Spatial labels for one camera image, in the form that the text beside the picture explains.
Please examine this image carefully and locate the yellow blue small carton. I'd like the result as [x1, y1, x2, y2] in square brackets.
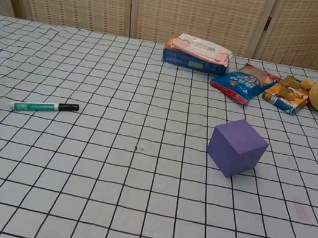
[260, 71, 313, 118]

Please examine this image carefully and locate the white black grid tablecloth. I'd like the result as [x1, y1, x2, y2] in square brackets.
[0, 13, 318, 238]

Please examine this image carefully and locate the blue red snack bag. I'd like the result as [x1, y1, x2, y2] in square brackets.
[207, 57, 284, 111]

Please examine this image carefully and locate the pink wet wipes pack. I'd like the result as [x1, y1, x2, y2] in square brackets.
[169, 30, 235, 67]

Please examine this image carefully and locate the purple foam cube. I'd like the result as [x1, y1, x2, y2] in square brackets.
[202, 113, 273, 185]

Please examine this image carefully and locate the green whiteboard marker black cap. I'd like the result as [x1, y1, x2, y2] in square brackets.
[8, 92, 81, 123]

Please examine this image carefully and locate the woven rattan folding screen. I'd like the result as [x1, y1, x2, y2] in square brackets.
[0, 0, 318, 72]

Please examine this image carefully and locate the blue rectangular box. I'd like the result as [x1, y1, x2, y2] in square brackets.
[160, 33, 232, 78]

